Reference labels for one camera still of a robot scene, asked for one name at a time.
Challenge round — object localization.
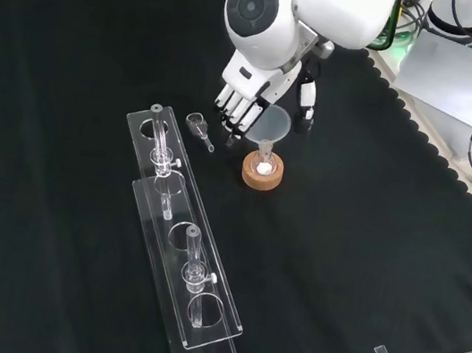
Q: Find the black cloth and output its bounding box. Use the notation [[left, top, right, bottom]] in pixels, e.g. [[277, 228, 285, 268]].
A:
[[0, 0, 472, 353]]

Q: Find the pale grey board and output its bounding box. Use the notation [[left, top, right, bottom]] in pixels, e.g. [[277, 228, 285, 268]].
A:
[[387, 24, 472, 128]]

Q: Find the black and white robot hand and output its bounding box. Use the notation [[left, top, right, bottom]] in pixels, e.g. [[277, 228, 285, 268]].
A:
[[206, 20, 336, 163]]

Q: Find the clear plastic funnel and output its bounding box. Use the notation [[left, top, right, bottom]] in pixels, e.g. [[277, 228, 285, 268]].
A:
[[240, 100, 294, 162]]

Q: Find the clear glass weighing funnel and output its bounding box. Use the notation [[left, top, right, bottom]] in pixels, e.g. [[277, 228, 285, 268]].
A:
[[181, 110, 222, 154]]

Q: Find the clear acrylic funnel stand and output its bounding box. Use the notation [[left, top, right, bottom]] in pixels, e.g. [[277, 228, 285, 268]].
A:
[[86, 98, 285, 353]]

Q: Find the green cable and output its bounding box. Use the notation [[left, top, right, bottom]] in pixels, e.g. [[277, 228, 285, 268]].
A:
[[365, 0, 405, 55]]

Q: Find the cork ring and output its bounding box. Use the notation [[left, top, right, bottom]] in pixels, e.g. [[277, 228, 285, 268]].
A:
[[239, 148, 289, 193]]

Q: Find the clear round-bottom flask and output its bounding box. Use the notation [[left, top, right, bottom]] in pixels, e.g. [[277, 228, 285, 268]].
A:
[[250, 141, 280, 179]]

